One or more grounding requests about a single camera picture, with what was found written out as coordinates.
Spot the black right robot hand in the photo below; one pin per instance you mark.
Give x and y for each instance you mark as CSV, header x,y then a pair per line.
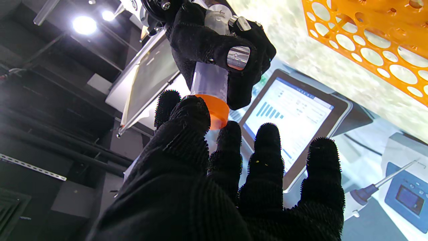
x,y
197,43

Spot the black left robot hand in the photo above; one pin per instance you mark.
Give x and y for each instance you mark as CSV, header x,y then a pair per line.
x,y
180,194

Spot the clear plastic test tube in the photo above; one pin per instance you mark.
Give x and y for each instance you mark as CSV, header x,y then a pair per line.
x,y
210,80

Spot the orange screw cap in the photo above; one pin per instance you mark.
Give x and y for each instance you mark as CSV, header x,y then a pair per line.
x,y
219,112

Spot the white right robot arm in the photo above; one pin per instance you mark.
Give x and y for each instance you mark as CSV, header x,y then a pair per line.
x,y
133,5

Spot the orange plastic test tube rack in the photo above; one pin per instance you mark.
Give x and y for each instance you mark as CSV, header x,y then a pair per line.
x,y
367,30

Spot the white framed panel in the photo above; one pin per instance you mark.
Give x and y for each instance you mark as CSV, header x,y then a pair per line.
x,y
150,77

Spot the bright ceiling spotlight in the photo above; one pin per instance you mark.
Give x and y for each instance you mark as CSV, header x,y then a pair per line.
x,y
108,15
84,25

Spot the printed laboratory backdrop poster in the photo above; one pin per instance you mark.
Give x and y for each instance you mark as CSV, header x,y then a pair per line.
x,y
301,110

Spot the black ventilation grille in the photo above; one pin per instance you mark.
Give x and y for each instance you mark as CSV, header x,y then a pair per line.
x,y
11,214

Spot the perforated metal rail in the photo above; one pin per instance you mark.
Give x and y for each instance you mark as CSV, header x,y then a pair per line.
x,y
33,166

